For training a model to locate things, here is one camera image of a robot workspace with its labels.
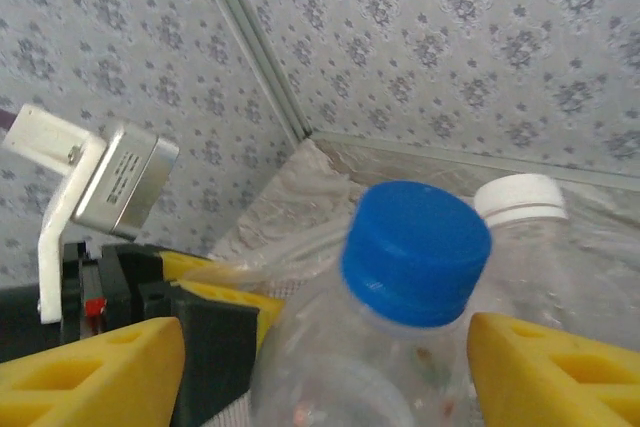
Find clear bottle with blue cap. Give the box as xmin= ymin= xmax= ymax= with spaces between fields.
xmin=249 ymin=179 xmax=494 ymax=427

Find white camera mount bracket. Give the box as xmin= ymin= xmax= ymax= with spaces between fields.
xmin=2 ymin=104 xmax=109 ymax=324

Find aluminium corner post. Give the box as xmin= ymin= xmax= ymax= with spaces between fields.
xmin=192 ymin=0 xmax=316 ymax=146

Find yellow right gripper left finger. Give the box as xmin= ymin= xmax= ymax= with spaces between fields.
xmin=0 ymin=316 xmax=187 ymax=427

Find aluminium frame strip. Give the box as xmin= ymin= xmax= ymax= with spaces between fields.
xmin=309 ymin=130 xmax=640 ymax=193

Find grey metal mesh bin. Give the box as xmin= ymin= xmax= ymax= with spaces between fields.
xmin=209 ymin=389 xmax=254 ymax=427

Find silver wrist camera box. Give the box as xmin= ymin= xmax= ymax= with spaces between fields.
xmin=69 ymin=119 xmax=180 ymax=243

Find clear bottle with white cap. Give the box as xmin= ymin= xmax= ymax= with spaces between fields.
xmin=469 ymin=173 xmax=640 ymax=351

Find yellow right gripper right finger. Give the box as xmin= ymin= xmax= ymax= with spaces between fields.
xmin=467 ymin=311 xmax=640 ymax=427

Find translucent plastic bin liner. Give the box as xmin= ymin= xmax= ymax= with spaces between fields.
xmin=182 ymin=226 xmax=361 ymax=298

